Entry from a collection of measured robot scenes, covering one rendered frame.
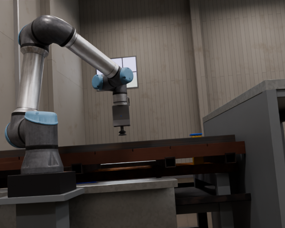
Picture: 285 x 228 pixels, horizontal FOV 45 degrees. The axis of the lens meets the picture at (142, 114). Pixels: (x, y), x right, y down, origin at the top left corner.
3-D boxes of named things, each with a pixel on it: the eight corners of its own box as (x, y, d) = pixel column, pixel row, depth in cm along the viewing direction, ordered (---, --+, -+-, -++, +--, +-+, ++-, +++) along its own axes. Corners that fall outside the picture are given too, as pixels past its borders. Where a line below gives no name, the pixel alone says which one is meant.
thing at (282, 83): (202, 122, 263) (202, 117, 263) (279, 117, 264) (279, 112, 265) (265, 89, 134) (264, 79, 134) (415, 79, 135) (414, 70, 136)
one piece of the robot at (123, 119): (129, 100, 182) (131, 130, 180) (112, 101, 182) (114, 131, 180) (129, 97, 172) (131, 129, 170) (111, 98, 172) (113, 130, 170)
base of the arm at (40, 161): (59, 172, 118) (58, 143, 119) (14, 175, 117) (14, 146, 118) (66, 171, 133) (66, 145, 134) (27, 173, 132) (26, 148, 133)
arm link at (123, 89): (106, 74, 177) (119, 76, 183) (108, 95, 175) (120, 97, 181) (116, 71, 171) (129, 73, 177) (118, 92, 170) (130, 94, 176)
